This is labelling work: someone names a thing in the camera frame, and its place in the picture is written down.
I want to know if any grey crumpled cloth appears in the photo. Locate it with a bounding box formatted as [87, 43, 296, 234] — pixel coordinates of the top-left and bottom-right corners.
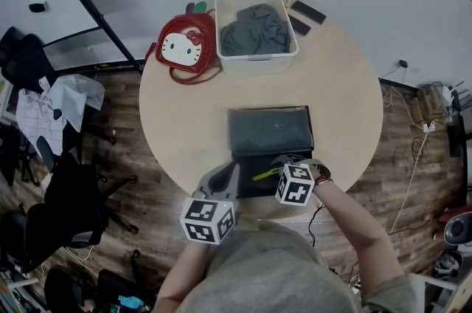
[220, 3, 293, 57]

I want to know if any person's right forearm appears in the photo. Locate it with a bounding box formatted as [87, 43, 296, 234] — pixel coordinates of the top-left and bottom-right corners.
[313, 178, 406, 286]

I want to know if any person's grey shirt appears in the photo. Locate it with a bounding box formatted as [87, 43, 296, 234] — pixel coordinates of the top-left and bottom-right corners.
[150, 219, 427, 313]

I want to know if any person's left forearm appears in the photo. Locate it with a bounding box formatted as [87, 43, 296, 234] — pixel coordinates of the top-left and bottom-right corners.
[156, 241, 213, 305]

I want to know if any dark grey folded cloth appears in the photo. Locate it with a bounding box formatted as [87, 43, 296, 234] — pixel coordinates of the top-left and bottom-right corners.
[228, 109, 313, 154]

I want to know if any black smartphone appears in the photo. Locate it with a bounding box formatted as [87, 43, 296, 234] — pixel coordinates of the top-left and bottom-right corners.
[291, 0, 327, 26]
[287, 14, 313, 37]

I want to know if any black box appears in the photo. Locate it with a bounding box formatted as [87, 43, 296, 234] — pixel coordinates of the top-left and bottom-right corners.
[226, 105, 316, 199]

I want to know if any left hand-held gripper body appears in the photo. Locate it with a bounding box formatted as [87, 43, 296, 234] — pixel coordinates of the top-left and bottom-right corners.
[179, 187, 240, 246]

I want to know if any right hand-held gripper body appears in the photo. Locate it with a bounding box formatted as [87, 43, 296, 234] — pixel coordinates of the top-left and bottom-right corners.
[274, 158, 332, 207]

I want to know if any long white cable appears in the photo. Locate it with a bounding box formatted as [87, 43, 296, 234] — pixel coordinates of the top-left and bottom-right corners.
[389, 130, 431, 235]

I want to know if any red cat-face bag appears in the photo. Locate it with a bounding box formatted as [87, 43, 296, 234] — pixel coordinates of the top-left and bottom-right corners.
[144, 1, 223, 86]

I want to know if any white perforated plastic basket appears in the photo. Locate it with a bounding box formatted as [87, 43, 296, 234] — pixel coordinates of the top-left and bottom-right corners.
[214, 0, 299, 76]

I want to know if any white grid-pattern cloth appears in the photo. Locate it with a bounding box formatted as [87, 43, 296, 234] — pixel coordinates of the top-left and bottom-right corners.
[15, 77, 69, 157]

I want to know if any white router with antennas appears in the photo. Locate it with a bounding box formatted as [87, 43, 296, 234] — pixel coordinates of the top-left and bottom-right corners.
[440, 80, 472, 109]

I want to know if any black office chair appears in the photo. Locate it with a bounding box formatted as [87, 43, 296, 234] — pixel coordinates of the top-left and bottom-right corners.
[21, 136, 139, 261]
[0, 26, 56, 94]

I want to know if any lime green plastic tool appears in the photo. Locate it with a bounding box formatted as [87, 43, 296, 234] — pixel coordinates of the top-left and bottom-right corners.
[251, 167, 281, 182]

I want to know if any black metal frame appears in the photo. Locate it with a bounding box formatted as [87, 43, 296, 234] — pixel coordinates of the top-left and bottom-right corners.
[38, 0, 145, 75]

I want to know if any wooden crate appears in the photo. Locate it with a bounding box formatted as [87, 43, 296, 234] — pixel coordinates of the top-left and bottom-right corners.
[417, 84, 453, 125]

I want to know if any black bag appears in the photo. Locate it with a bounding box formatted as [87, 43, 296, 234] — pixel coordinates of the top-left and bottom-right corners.
[44, 248, 156, 313]

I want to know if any pale grey-blue cloth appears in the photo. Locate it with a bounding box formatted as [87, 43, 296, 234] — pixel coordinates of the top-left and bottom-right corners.
[49, 74, 107, 133]

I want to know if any grey round-faced appliance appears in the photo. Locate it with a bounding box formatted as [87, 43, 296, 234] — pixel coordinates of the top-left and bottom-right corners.
[443, 212, 472, 247]

